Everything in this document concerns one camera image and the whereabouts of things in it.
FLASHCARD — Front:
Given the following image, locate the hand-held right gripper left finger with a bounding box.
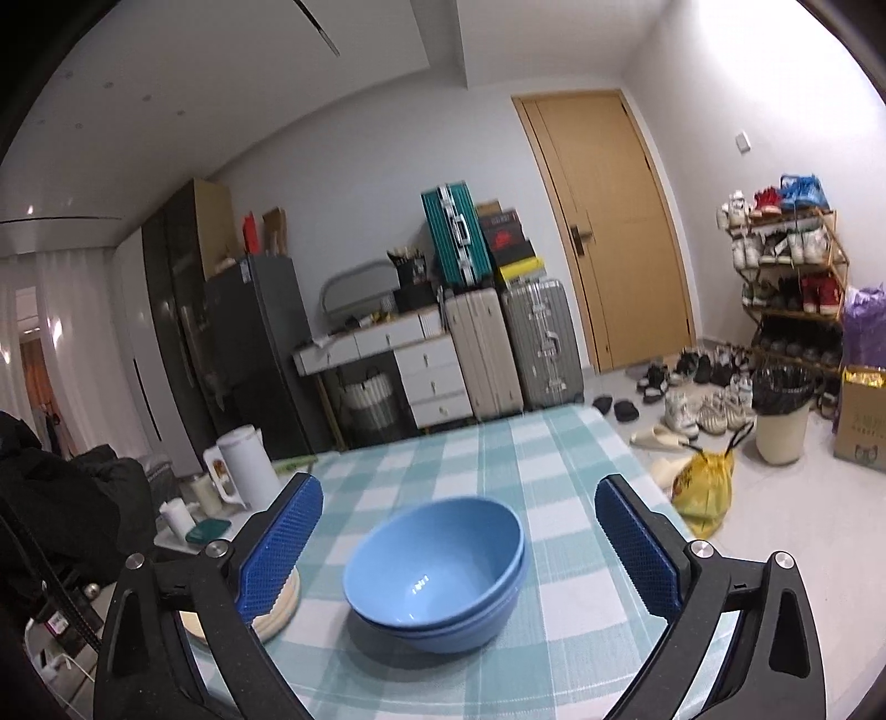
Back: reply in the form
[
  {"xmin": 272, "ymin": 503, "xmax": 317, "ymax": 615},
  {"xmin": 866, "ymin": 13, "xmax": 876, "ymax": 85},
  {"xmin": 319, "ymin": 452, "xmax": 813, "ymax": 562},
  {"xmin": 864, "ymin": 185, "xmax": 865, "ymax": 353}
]
[{"xmin": 92, "ymin": 472, "xmax": 325, "ymax": 720}]

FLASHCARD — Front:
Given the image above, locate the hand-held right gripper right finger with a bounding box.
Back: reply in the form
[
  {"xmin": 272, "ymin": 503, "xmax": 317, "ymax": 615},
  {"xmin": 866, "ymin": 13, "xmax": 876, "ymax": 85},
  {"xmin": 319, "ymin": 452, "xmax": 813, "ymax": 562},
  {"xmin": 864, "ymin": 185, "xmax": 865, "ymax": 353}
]
[{"xmin": 594, "ymin": 472, "xmax": 830, "ymax": 720}]

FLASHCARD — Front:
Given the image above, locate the cream plate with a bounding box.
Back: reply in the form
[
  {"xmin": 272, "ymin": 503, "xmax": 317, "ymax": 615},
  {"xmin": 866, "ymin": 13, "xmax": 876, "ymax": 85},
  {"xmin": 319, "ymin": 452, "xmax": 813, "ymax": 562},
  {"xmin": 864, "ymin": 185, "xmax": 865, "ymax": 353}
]
[{"xmin": 176, "ymin": 568, "xmax": 302, "ymax": 650}]

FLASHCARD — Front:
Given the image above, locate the blue bowl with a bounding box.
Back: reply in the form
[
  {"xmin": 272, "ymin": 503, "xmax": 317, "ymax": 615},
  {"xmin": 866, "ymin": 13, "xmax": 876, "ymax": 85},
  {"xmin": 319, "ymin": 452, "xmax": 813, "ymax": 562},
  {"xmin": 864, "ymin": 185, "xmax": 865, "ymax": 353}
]
[
  {"xmin": 342, "ymin": 496, "xmax": 526, "ymax": 629},
  {"xmin": 348, "ymin": 526, "xmax": 533, "ymax": 656}
]

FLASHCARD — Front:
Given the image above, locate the teal lidded container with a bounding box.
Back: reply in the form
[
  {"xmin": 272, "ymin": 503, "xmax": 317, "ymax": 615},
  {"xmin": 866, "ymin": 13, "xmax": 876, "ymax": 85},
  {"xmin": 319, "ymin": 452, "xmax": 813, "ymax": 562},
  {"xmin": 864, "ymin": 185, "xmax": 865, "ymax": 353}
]
[{"xmin": 184, "ymin": 517, "xmax": 231, "ymax": 546}]

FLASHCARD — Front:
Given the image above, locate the beige slipper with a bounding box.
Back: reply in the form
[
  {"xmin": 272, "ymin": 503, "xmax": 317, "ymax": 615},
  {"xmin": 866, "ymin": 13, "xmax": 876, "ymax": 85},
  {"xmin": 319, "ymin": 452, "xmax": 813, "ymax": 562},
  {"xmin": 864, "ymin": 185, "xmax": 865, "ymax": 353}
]
[
  {"xmin": 629, "ymin": 425, "xmax": 702, "ymax": 452},
  {"xmin": 649, "ymin": 455, "xmax": 694, "ymax": 490}
]

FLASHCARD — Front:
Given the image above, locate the yellow plastic bag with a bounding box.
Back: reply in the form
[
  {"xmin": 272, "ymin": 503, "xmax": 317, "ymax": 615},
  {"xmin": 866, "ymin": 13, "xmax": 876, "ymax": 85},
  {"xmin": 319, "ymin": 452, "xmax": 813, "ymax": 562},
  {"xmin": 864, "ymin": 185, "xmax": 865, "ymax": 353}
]
[{"xmin": 670, "ymin": 421, "xmax": 736, "ymax": 541}]

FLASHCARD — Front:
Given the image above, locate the white electric kettle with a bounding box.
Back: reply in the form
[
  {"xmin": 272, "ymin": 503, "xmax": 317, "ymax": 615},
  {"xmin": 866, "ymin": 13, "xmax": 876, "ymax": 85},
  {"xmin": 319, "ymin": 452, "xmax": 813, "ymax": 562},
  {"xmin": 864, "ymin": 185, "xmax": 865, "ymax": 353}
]
[{"xmin": 202, "ymin": 425, "xmax": 279, "ymax": 511}]

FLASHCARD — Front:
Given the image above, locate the pale green mug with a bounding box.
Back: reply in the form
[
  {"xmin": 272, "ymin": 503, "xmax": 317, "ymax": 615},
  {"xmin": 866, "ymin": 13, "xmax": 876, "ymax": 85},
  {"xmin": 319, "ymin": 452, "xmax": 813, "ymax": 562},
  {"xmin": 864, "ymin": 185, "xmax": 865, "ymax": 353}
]
[{"xmin": 186, "ymin": 474, "xmax": 217, "ymax": 518}]

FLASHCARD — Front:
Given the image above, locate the white cup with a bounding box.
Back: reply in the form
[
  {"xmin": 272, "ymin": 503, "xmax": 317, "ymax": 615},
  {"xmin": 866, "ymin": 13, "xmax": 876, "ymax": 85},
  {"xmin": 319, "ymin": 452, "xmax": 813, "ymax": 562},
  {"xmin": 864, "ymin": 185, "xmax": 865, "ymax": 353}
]
[{"xmin": 158, "ymin": 497, "xmax": 196, "ymax": 542}]

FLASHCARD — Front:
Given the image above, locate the white side table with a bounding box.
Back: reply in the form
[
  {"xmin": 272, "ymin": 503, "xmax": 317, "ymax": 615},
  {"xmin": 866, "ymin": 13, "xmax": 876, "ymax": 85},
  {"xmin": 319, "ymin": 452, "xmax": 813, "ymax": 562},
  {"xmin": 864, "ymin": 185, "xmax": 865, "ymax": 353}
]
[{"xmin": 151, "ymin": 455, "xmax": 321, "ymax": 563}]

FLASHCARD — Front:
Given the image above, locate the checked teal tablecloth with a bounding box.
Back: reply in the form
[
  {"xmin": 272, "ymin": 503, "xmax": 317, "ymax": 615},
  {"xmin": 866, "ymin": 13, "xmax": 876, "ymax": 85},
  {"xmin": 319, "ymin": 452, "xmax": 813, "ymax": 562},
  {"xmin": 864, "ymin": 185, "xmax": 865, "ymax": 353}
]
[{"xmin": 186, "ymin": 403, "xmax": 750, "ymax": 720}]

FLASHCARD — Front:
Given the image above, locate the pile of scattered shoes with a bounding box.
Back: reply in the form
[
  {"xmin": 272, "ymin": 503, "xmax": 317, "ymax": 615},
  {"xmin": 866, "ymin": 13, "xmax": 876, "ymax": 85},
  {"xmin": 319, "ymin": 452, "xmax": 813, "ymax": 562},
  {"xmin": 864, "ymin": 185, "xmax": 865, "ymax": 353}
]
[{"xmin": 590, "ymin": 341, "xmax": 760, "ymax": 444}]

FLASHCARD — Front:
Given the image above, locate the wicker basket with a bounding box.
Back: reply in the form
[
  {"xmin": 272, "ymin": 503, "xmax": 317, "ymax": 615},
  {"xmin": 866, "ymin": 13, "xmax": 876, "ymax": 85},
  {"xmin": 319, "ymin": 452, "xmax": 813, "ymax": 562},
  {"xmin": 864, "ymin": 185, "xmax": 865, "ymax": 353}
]
[{"xmin": 338, "ymin": 369, "xmax": 404, "ymax": 439}]

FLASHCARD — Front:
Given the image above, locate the white bin with black liner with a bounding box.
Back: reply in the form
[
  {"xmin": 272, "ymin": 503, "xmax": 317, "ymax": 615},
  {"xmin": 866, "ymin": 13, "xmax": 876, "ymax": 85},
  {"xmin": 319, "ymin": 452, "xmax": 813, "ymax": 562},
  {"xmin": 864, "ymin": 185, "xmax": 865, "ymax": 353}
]
[{"xmin": 750, "ymin": 364, "xmax": 819, "ymax": 466}]

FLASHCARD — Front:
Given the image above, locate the black refrigerator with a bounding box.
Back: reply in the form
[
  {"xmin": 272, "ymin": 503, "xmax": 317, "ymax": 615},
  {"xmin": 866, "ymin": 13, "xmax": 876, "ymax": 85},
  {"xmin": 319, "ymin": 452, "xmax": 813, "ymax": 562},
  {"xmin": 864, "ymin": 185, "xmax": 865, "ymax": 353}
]
[{"xmin": 203, "ymin": 254, "xmax": 334, "ymax": 459}]

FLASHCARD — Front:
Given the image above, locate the black jacket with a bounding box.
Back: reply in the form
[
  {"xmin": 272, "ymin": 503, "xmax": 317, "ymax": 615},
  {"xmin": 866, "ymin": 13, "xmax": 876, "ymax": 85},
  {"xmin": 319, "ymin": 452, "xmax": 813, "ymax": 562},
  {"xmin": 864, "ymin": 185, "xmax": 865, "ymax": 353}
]
[{"xmin": 0, "ymin": 410, "xmax": 158, "ymax": 600}]

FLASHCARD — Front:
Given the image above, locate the white drawer cabinet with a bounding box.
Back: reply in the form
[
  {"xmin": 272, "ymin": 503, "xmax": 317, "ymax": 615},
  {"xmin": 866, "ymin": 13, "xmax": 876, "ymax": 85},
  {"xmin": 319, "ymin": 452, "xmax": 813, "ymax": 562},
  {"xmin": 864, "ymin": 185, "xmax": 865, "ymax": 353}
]
[{"xmin": 292, "ymin": 306, "xmax": 473, "ymax": 431}]

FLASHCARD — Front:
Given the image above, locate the silver suitcase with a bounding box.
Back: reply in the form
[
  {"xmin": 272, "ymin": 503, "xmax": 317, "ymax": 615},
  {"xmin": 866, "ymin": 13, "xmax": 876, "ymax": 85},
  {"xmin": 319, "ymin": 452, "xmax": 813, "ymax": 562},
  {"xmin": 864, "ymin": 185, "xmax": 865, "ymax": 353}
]
[{"xmin": 500, "ymin": 278, "xmax": 587, "ymax": 411}]

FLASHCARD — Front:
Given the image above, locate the beige suitcase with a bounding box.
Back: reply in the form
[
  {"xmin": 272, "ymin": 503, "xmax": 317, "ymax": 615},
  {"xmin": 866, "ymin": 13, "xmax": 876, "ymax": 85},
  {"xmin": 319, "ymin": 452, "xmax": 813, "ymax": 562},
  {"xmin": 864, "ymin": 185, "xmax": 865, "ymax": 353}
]
[{"xmin": 441, "ymin": 286, "xmax": 526, "ymax": 421}]

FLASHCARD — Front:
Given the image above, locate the cardboard box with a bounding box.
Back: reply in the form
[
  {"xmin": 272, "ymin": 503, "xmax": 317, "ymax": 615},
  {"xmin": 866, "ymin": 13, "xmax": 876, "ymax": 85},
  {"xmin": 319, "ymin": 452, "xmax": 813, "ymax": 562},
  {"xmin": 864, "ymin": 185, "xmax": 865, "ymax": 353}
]
[{"xmin": 832, "ymin": 364, "xmax": 886, "ymax": 475}]

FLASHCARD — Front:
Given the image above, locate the white box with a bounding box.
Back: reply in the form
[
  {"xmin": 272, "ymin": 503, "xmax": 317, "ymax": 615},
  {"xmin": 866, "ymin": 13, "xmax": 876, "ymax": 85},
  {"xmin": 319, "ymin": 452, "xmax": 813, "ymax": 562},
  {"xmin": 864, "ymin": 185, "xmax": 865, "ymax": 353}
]
[{"xmin": 26, "ymin": 611, "xmax": 106, "ymax": 702}]

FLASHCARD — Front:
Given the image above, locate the tall dark cabinet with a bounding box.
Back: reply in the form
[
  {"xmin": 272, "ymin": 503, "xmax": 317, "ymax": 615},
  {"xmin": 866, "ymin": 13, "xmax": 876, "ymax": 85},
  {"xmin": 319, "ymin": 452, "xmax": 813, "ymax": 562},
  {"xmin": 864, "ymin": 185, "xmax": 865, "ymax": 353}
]
[{"xmin": 140, "ymin": 178, "xmax": 241, "ymax": 445}]

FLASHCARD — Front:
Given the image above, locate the arched table mirror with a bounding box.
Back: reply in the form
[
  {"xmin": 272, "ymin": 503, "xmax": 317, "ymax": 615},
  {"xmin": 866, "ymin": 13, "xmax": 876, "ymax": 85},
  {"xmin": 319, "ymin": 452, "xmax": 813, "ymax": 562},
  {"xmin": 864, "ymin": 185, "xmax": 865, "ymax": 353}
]
[{"xmin": 321, "ymin": 261, "xmax": 411, "ymax": 324}]

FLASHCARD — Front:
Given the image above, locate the white curtain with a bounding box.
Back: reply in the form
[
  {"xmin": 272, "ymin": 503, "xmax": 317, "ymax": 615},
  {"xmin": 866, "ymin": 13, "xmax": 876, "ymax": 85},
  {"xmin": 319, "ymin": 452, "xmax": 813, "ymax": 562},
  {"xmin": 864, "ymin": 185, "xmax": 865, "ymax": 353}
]
[{"xmin": 0, "ymin": 251, "xmax": 151, "ymax": 459}]

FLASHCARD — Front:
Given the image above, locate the black brush organizer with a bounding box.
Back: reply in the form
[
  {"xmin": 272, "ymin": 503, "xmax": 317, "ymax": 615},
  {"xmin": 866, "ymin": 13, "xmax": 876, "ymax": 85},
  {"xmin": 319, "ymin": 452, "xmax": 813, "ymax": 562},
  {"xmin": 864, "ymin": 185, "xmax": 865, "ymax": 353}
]
[{"xmin": 386, "ymin": 244, "xmax": 445, "ymax": 314}]

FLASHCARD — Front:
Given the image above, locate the yellow flat box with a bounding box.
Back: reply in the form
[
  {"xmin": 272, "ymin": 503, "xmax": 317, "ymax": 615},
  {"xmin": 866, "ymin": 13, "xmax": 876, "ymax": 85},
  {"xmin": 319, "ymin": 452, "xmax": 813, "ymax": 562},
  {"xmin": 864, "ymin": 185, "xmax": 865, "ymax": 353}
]
[{"xmin": 494, "ymin": 256, "xmax": 549, "ymax": 282}]

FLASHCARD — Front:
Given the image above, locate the brown paper bag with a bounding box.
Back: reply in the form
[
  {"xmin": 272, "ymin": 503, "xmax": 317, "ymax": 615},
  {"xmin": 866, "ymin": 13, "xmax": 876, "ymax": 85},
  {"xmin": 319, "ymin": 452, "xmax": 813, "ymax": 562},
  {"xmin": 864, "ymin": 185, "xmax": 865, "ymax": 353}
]
[{"xmin": 261, "ymin": 205, "xmax": 290, "ymax": 258}]

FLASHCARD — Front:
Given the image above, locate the purple plastic bag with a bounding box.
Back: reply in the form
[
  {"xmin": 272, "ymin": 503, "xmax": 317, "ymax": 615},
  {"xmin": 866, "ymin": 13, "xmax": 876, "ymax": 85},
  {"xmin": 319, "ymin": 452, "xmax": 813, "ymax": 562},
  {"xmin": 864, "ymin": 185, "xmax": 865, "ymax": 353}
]
[{"xmin": 840, "ymin": 282, "xmax": 886, "ymax": 373}]

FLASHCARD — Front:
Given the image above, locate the wooden door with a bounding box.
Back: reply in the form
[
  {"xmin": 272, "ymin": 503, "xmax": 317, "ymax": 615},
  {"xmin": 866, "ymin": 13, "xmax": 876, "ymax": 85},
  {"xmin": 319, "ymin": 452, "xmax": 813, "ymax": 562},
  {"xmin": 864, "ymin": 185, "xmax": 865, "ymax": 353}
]
[{"xmin": 511, "ymin": 89, "xmax": 698, "ymax": 376}]

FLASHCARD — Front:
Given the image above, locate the shoe rack with shoes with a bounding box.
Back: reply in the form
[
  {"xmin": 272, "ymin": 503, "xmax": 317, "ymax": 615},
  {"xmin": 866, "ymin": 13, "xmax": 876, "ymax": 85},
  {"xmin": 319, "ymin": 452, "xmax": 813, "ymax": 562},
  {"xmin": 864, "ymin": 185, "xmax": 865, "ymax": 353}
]
[{"xmin": 717, "ymin": 186, "xmax": 847, "ymax": 371}]

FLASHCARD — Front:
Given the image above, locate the black and red box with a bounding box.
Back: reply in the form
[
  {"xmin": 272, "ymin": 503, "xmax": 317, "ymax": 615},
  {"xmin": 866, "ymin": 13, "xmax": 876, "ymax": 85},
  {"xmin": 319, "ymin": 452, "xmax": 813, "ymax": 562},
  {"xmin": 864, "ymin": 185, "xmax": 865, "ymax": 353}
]
[{"xmin": 477, "ymin": 209, "xmax": 539, "ymax": 269}]

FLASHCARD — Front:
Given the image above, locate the teal suitcase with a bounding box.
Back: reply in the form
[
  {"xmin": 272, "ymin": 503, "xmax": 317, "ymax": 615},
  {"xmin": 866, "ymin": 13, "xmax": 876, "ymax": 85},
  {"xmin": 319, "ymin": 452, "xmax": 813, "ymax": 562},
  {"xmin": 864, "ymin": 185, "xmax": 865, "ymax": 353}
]
[{"xmin": 420, "ymin": 181, "xmax": 494, "ymax": 290}]

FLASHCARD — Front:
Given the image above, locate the blue plastic bag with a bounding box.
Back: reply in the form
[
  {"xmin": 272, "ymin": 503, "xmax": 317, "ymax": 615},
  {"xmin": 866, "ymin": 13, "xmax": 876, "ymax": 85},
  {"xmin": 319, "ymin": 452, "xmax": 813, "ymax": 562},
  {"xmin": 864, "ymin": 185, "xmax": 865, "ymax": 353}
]
[{"xmin": 778, "ymin": 173, "xmax": 831, "ymax": 213}]

